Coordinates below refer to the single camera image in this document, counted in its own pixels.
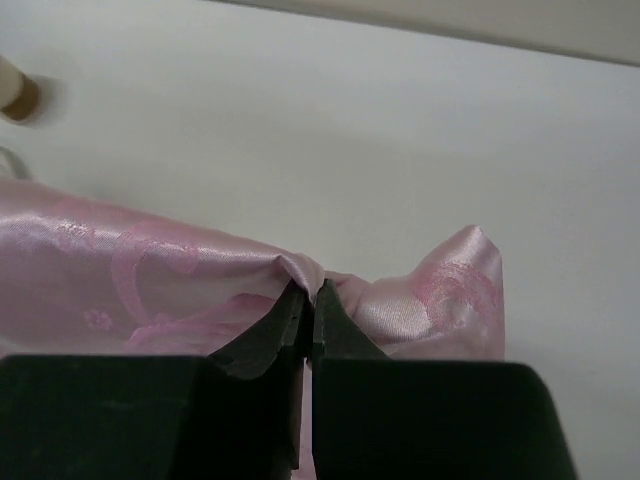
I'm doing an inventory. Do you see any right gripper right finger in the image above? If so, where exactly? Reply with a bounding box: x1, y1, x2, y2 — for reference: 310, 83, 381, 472
312, 282, 577, 479

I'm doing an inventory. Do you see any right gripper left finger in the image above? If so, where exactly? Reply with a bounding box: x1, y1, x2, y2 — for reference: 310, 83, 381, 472
1, 284, 306, 479

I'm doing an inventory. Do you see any pink satin rose cloth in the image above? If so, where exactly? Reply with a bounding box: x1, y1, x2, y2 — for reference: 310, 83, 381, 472
1, 180, 505, 360

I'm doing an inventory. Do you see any white plate with coloured rim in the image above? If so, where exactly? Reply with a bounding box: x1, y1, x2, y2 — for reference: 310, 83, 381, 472
0, 147, 31, 180

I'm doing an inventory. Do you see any small metal cup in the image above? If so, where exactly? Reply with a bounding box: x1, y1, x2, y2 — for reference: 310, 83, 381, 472
0, 57, 41, 122

